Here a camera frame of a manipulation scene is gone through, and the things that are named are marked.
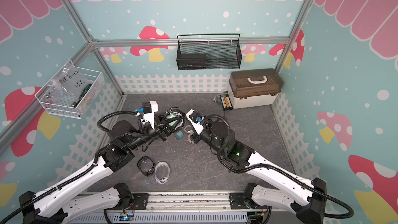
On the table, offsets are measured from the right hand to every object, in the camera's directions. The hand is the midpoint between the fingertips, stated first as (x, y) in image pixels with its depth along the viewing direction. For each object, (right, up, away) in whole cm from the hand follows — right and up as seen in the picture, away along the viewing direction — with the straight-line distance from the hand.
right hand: (188, 117), depth 63 cm
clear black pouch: (-25, -28, +21) cm, 43 cm away
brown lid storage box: (+36, +16, +32) cm, 51 cm away
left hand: (-2, 0, -4) cm, 5 cm away
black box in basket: (-1, +31, +27) cm, 41 cm away
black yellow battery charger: (+23, +8, +50) cm, 55 cm away
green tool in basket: (-51, +11, +11) cm, 53 cm away
